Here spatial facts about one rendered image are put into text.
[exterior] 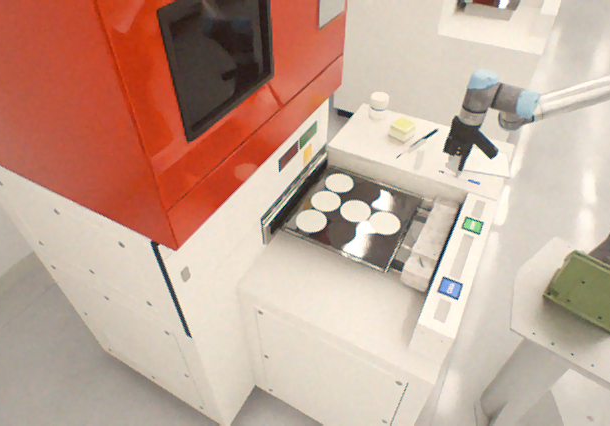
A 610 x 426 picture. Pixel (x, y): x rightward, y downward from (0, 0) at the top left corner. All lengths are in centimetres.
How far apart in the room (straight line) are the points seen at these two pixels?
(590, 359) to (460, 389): 86
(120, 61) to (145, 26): 7
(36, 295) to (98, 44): 213
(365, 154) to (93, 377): 158
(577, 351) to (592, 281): 20
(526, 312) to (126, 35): 124
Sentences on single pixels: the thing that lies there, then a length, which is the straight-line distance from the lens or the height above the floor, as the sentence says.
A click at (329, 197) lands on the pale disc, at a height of 90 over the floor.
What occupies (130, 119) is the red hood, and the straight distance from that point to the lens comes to 71.
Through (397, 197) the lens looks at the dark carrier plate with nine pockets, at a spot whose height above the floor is 90.
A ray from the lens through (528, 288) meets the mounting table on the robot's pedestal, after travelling 148.
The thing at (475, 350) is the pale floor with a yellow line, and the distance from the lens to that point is 228.
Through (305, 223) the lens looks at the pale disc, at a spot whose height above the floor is 90.
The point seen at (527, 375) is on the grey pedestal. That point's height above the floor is 44.
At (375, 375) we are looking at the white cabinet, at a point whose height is 71.
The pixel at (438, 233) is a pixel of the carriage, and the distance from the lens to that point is 144.
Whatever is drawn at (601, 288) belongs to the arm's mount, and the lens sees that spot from 140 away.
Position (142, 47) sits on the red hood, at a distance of 69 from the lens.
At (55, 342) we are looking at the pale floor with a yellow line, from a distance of 246.
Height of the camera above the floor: 190
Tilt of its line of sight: 44 degrees down
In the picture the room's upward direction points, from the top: straight up
